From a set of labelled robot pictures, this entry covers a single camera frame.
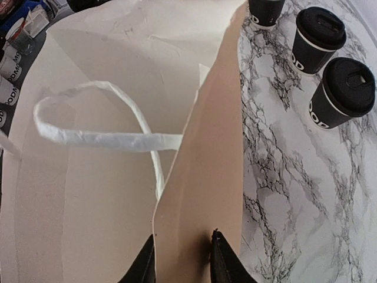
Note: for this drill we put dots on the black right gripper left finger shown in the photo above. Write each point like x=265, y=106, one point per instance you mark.
x=142, y=269

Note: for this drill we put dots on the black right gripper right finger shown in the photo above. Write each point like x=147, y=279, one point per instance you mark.
x=225, y=266

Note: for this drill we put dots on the brown paper takeout bag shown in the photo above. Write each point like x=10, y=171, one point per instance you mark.
x=128, y=130

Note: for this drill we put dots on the single black paper cup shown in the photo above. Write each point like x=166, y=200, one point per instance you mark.
x=347, y=91
x=319, y=34

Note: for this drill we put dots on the stack of black paper cups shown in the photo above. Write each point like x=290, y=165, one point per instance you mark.
x=265, y=13

